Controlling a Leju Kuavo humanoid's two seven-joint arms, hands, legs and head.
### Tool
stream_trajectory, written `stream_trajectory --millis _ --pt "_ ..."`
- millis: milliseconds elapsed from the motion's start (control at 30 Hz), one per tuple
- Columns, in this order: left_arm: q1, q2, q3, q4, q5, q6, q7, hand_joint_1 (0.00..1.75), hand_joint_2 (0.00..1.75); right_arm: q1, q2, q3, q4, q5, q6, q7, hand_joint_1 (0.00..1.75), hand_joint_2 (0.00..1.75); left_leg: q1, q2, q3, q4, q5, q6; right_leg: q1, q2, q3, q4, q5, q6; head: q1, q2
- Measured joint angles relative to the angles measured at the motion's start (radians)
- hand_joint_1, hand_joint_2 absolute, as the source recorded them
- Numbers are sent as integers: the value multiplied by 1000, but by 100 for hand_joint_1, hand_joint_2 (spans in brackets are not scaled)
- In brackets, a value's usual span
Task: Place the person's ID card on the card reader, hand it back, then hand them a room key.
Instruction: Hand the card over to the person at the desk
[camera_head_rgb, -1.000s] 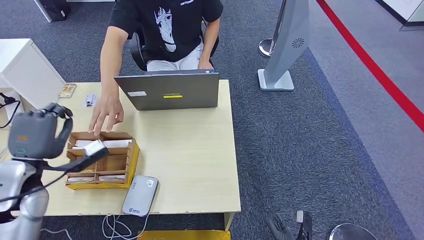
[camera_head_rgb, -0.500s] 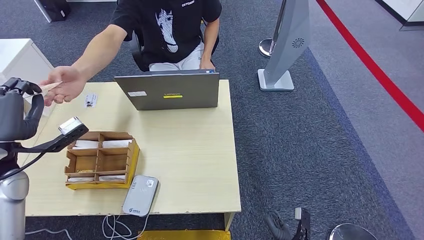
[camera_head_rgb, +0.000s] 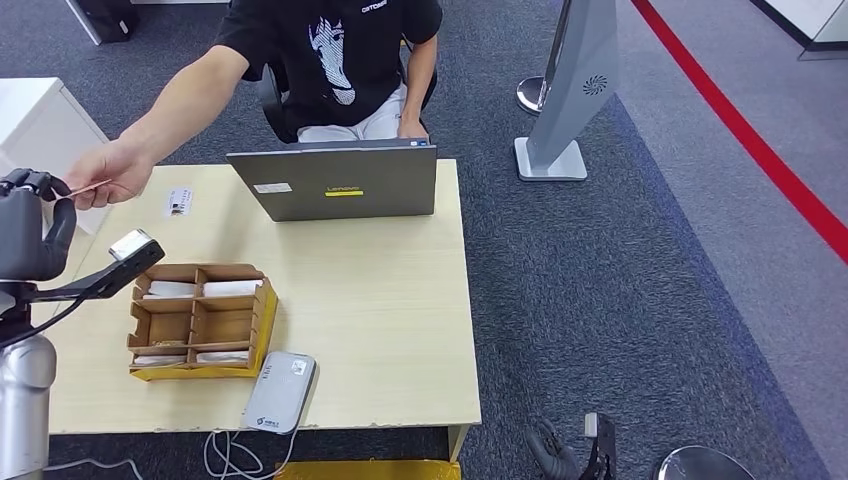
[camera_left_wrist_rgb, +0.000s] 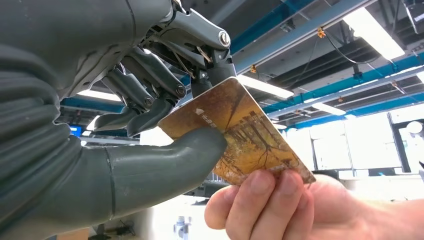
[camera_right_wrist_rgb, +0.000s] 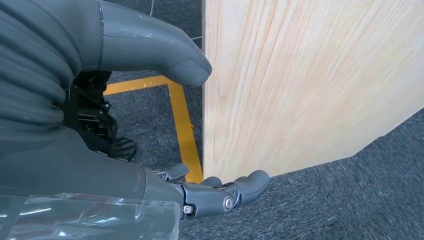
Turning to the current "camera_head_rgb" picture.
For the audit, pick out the person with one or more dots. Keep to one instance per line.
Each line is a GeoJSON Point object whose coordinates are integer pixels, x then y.
{"type": "Point", "coordinates": [371, 66]}

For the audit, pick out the grey standing kiosk panel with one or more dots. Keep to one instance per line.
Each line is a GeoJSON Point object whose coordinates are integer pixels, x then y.
{"type": "Point", "coordinates": [575, 86]}

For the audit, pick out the black right camera bracket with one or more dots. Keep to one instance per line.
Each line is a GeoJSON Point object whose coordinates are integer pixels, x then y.
{"type": "Point", "coordinates": [606, 454]}

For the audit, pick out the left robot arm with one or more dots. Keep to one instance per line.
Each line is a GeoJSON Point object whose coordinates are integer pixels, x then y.
{"type": "Point", "coordinates": [26, 411]}

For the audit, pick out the gold card stack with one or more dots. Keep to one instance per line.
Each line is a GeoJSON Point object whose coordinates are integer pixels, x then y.
{"type": "Point", "coordinates": [171, 343]}

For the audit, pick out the person's right hand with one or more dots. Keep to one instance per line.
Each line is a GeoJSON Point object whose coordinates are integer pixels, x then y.
{"type": "Point", "coordinates": [116, 172]}

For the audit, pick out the person's left forearm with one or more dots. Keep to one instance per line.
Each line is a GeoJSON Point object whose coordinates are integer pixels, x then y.
{"type": "Point", "coordinates": [424, 79]}

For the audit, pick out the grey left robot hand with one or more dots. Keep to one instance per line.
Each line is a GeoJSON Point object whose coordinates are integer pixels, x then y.
{"type": "Point", "coordinates": [23, 232]}

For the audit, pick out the pale wooden desk leg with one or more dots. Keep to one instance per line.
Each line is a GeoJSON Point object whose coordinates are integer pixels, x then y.
{"type": "Point", "coordinates": [458, 444]}

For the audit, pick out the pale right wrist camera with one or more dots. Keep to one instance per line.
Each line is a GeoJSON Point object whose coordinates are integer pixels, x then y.
{"type": "Point", "coordinates": [591, 425]}

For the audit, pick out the black left camera bracket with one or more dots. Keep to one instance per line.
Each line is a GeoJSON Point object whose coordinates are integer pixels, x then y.
{"type": "Point", "coordinates": [112, 278]}

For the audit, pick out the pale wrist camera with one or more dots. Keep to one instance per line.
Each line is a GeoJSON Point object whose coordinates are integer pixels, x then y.
{"type": "Point", "coordinates": [591, 425]}
{"type": "Point", "coordinates": [130, 244]}

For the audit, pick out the white cabinet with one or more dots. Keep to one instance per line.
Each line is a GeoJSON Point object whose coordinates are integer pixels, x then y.
{"type": "Point", "coordinates": [40, 112]}

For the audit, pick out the chrome stanchion post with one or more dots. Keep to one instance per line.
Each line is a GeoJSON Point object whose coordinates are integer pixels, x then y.
{"type": "Point", "coordinates": [530, 93]}

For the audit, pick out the white card stack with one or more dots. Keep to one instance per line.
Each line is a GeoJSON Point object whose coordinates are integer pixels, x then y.
{"type": "Point", "coordinates": [232, 288]}
{"type": "Point", "coordinates": [222, 357]}
{"type": "Point", "coordinates": [159, 361]}
{"type": "Point", "coordinates": [172, 289]}

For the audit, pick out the grey laptop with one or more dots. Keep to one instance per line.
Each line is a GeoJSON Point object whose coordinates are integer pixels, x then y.
{"type": "Point", "coordinates": [344, 172]}

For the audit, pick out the grey card reader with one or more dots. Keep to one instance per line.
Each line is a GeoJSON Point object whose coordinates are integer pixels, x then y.
{"type": "Point", "coordinates": [278, 394]}

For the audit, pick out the person's left hand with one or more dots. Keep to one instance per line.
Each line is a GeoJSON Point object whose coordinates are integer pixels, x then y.
{"type": "Point", "coordinates": [412, 129]}

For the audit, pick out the person's right forearm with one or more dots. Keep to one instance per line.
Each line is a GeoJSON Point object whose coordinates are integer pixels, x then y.
{"type": "Point", "coordinates": [189, 99]}

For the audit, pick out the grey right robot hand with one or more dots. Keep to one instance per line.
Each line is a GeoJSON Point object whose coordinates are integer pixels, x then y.
{"type": "Point", "coordinates": [555, 457]}

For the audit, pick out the yellow floor tape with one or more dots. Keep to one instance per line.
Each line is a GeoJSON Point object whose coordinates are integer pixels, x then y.
{"type": "Point", "coordinates": [371, 472]}

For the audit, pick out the black camera bracket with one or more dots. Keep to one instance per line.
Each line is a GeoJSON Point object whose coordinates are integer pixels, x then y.
{"type": "Point", "coordinates": [112, 278]}
{"type": "Point", "coordinates": [606, 454]}

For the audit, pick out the white ID card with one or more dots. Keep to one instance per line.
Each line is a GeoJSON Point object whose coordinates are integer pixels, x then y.
{"type": "Point", "coordinates": [179, 202]}

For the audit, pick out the orange room key card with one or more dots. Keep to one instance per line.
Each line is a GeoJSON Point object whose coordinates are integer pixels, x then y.
{"type": "Point", "coordinates": [86, 189]}

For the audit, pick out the shiny silver dome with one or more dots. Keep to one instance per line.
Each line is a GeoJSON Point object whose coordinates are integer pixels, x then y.
{"type": "Point", "coordinates": [702, 467]}

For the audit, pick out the wooden divided card box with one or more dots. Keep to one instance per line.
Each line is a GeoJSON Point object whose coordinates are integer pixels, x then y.
{"type": "Point", "coordinates": [222, 324]}

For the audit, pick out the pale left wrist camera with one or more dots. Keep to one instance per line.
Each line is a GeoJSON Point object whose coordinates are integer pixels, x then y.
{"type": "Point", "coordinates": [130, 244]}

